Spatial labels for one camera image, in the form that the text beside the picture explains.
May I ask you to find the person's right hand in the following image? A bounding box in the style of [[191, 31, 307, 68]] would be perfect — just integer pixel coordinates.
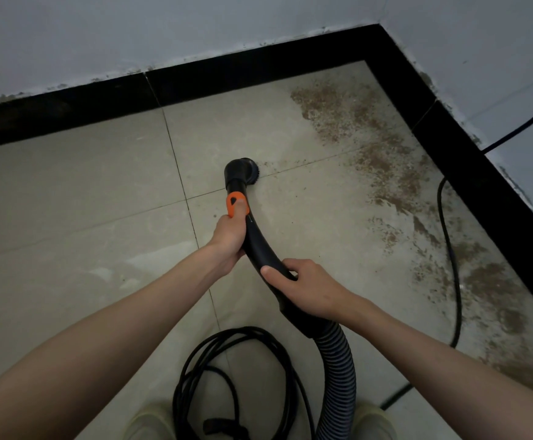
[[260, 258, 373, 328]]

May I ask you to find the person's left hand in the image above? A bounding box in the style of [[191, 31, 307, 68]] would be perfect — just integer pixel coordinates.
[[205, 199, 249, 278]]

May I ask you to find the black ribbed vacuum hose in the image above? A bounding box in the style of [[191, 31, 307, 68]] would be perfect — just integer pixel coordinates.
[[224, 158, 357, 440]]

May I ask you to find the black power cord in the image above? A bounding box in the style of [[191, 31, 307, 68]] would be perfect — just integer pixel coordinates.
[[172, 95, 533, 440]]

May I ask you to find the brown dirt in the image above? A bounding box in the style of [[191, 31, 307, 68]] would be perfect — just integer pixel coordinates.
[[289, 79, 533, 404]]

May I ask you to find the person's right forearm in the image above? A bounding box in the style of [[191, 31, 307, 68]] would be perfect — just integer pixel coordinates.
[[358, 302, 533, 440]]

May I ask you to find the person's left forearm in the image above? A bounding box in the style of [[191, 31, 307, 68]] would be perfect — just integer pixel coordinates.
[[0, 244, 224, 440]]

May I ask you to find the person's right shoe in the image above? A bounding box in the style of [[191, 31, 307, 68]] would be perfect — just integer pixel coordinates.
[[351, 400, 398, 440]]

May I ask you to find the person's shoe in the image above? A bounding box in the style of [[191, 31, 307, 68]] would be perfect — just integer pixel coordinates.
[[351, 400, 398, 440], [124, 403, 175, 440]]

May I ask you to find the person's left shoe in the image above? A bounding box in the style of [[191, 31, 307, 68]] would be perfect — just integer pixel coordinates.
[[124, 403, 175, 440]]

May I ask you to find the black baseboard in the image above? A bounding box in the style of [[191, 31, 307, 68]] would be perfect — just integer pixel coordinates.
[[0, 23, 533, 331]]

